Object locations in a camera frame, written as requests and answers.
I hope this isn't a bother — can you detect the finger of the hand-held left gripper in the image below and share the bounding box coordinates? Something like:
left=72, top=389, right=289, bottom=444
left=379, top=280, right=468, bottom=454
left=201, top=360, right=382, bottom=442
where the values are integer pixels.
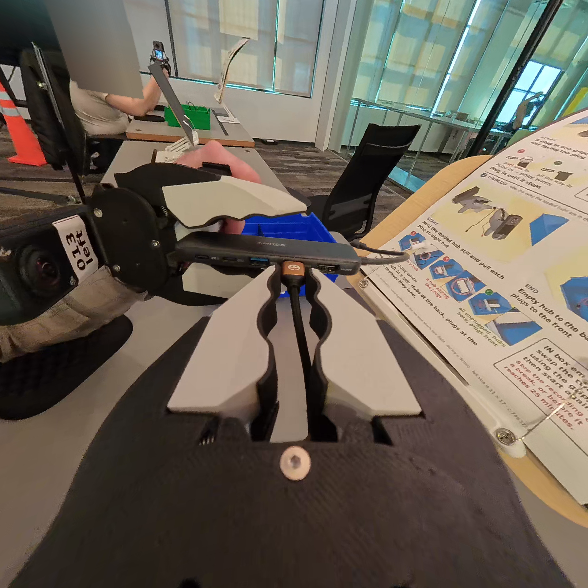
left=162, top=176, right=307, bottom=229
left=182, top=266, right=266, bottom=299

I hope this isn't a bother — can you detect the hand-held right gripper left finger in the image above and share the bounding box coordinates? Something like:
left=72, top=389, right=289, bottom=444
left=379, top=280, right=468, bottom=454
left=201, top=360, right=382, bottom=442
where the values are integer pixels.
left=167, top=266, right=282, bottom=443

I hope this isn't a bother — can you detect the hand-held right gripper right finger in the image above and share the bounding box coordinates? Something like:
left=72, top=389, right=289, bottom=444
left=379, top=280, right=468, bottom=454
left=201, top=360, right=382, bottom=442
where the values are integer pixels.
left=304, top=269, right=423, bottom=443

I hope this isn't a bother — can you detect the black Anker USB hub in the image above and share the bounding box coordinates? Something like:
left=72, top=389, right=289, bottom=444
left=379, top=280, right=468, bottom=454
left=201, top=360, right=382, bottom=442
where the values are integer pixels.
left=175, top=231, right=363, bottom=276

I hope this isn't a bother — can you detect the blue plastic bin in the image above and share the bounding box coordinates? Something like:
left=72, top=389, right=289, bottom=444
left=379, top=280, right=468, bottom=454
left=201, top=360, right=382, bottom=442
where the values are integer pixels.
left=241, top=212, right=339, bottom=281

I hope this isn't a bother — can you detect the black cable orange band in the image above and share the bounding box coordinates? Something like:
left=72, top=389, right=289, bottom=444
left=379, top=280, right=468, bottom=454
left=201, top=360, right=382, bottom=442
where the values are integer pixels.
left=279, top=260, right=324, bottom=443

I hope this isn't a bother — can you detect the person's left hand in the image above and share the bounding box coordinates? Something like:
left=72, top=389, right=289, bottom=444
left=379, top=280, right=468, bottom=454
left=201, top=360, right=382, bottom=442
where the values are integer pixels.
left=177, top=140, right=263, bottom=185

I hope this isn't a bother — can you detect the wooden edged desk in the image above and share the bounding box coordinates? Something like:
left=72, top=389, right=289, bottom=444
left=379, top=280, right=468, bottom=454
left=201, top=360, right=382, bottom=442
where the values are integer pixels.
left=125, top=108, right=256, bottom=149

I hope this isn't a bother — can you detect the green container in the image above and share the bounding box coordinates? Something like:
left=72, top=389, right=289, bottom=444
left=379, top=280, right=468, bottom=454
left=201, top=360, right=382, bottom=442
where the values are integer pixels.
left=164, top=102, right=212, bottom=129

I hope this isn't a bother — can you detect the orange traffic cone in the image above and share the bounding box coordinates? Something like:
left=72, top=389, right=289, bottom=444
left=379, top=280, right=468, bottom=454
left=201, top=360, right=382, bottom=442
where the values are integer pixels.
left=0, top=83, right=49, bottom=167

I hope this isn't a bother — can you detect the black office chair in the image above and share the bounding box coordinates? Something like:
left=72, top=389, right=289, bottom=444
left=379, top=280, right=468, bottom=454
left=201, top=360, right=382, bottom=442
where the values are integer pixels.
left=305, top=123, right=422, bottom=243

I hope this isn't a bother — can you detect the instruction sheet on stand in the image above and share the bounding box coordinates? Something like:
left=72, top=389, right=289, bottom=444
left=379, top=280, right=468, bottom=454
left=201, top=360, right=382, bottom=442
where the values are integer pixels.
left=347, top=155, right=588, bottom=529

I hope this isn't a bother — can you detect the glass railing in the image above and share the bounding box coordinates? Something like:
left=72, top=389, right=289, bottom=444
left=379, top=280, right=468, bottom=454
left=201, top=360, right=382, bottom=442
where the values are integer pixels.
left=350, top=96, right=506, bottom=194

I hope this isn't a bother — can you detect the black pole stand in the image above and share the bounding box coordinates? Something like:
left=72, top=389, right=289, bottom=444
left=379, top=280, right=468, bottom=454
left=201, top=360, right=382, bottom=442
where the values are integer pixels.
left=471, top=0, right=564, bottom=158

